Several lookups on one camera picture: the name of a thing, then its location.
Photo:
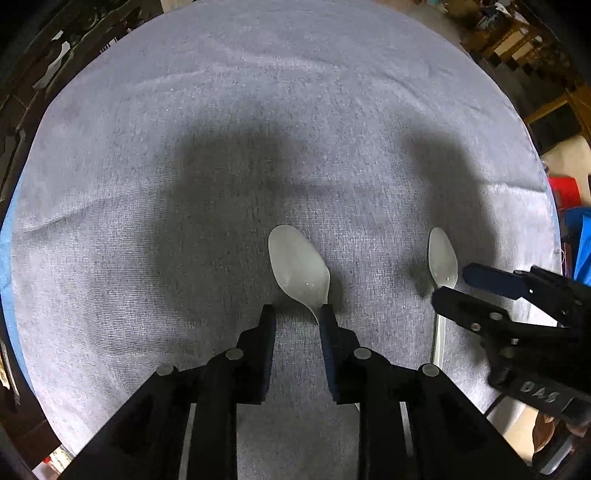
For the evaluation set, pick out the white plastic spoon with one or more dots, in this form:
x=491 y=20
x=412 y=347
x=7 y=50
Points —
x=298 y=267
x=442 y=258

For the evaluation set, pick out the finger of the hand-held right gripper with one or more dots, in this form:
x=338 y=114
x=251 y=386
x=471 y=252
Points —
x=461 y=307
x=489 y=279

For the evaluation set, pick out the blue plastic object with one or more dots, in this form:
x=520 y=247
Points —
x=579 y=240

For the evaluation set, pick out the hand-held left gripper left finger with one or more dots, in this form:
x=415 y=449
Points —
x=267 y=350

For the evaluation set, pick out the person's right hand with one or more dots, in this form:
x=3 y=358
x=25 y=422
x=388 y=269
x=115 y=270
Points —
x=544 y=431

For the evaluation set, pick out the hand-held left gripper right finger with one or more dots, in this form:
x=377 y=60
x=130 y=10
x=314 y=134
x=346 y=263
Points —
x=328 y=350

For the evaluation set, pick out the wooden chair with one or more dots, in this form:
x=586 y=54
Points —
x=531 y=41

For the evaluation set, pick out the grey table cloth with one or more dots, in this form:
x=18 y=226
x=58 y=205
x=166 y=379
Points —
x=184 y=115

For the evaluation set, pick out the white plastic object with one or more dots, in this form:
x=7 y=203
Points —
x=570 y=159

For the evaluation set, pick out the red box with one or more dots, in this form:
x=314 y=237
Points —
x=567 y=191

